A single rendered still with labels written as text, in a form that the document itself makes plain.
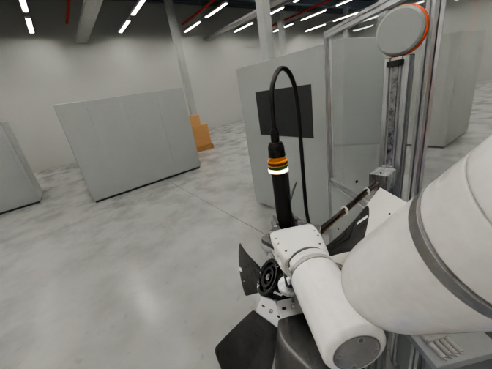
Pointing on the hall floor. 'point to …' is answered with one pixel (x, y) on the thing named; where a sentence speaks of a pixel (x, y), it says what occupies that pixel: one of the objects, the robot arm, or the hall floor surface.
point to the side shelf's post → (416, 361)
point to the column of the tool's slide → (405, 84)
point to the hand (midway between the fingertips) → (285, 222)
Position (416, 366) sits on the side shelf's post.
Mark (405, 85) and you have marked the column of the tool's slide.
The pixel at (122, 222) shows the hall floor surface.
